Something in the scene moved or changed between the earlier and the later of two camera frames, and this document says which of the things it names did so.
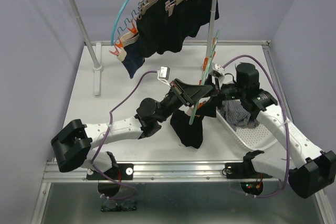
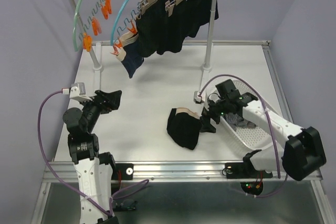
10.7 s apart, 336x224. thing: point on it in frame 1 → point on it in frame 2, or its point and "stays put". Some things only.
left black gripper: (188, 93) → (112, 98)
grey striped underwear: (236, 115) stays put
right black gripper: (209, 109) → (207, 126)
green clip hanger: (206, 65) → (94, 1)
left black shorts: (156, 32) stays put
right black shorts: (189, 15) stays put
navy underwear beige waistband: (129, 54) stays put
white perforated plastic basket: (256, 138) stays put
